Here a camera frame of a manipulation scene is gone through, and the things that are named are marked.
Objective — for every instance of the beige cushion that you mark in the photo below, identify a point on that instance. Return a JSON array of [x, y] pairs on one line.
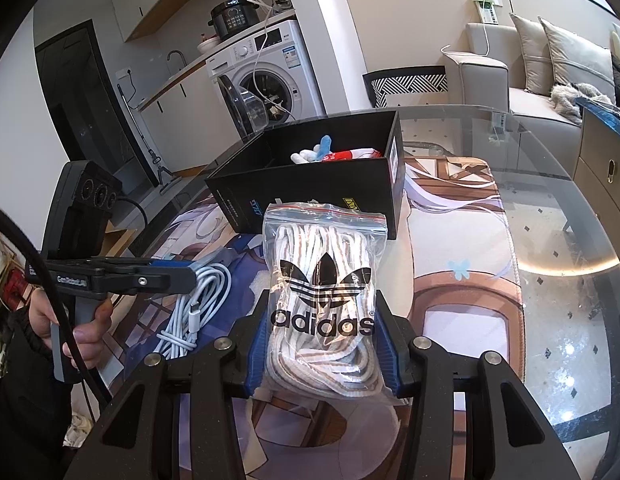
[[530, 55]]

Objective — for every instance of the white kitchen base cabinet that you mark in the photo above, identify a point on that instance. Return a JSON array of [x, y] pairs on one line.
[[184, 120]]

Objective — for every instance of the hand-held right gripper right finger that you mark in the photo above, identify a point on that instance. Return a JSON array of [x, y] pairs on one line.
[[390, 360]]

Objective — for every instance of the blue plastic packet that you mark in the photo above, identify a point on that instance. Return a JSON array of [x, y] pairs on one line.
[[605, 110]]

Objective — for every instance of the bag of white laces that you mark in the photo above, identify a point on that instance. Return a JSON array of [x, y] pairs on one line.
[[320, 285]]

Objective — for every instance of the mop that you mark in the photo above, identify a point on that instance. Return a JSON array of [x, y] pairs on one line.
[[149, 150]]

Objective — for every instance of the white and blue plush toy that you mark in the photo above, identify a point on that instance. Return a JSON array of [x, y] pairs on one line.
[[312, 151]]

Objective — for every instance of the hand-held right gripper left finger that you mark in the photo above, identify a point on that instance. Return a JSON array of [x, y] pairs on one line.
[[255, 360]]

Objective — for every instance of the black white patterned chair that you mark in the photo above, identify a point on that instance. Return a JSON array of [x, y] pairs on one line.
[[405, 85]]

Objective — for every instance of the white wall cabinet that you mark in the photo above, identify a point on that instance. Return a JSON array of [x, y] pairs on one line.
[[149, 5]]

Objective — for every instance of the red and white packet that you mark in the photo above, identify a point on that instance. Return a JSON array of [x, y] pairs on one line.
[[355, 154]]

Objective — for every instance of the black cardboard box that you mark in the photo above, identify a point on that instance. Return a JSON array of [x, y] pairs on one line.
[[239, 195]]

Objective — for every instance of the white washing machine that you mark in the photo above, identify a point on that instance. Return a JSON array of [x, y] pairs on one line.
[[280, 70]]

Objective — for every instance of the kitchen faucet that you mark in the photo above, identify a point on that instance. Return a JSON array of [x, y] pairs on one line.
[[177, 60]]

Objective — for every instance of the dark door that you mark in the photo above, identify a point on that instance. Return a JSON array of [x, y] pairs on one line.
[[84, 120]]

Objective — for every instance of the grey fur item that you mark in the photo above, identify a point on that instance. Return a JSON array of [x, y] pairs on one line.
[[575, 100]]

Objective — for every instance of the black pressure cooker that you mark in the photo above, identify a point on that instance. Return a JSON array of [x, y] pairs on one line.
[[237, 17]]

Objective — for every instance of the person's left forearm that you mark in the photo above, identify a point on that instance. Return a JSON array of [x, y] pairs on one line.
[[24, 410]]

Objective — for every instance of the beige side cabinet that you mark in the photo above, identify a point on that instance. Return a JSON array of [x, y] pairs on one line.
[[605, 185]]

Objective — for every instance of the person's left hand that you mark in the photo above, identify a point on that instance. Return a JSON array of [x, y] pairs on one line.
[[92, 340]]

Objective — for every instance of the grey cushion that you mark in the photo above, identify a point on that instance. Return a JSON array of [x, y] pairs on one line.
[[575, 60]]

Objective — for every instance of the grey sofa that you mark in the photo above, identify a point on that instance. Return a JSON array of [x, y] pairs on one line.
[[490, 80]]

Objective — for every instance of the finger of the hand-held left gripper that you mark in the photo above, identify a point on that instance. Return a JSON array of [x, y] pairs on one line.
[[139, 282], [174, 266]]

